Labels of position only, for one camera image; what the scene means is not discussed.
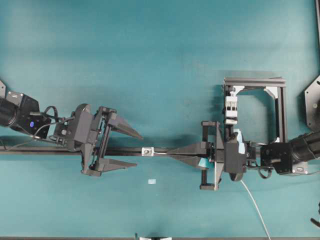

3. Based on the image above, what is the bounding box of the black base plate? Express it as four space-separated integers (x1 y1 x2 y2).
304 76 320 132

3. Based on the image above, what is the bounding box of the black aluminium frame stand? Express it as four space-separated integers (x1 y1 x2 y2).
222 77 288 143

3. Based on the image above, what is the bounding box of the silver metal fitting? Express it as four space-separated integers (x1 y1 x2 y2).
141 147 155 157

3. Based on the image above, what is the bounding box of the small white label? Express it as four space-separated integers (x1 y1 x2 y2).
147 179 157 185

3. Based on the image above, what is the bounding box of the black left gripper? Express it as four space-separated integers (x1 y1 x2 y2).
67 103 143 177

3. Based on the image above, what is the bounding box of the black aluminium rail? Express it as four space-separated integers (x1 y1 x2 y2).
0 146 211 156

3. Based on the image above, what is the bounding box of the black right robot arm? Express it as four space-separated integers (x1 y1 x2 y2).
167 121 320 191

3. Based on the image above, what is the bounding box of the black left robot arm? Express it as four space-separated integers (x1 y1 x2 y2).
0 92 209 177

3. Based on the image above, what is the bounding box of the thin grey wire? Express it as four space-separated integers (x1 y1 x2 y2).
152 151 272 240

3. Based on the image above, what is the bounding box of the white clamp block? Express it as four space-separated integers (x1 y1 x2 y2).
224 96 238 125

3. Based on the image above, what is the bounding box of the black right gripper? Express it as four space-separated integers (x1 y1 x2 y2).
167 121 246 190

